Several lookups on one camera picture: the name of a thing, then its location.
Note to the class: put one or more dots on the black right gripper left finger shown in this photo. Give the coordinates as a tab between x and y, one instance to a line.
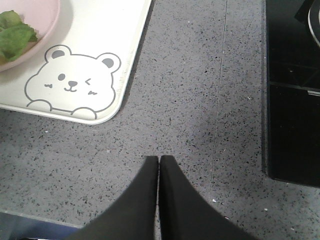
132	215

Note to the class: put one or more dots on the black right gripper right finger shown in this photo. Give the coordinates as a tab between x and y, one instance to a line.
184	214

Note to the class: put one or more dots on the cream bear serving tray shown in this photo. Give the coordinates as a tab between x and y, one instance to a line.
81	73

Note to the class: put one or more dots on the green lettuce leaf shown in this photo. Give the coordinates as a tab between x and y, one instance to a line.
15	36

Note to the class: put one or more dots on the pink round plate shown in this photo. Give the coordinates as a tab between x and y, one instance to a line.
42	15

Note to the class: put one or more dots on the black glass cooktop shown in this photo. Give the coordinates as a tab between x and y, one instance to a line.
291	92

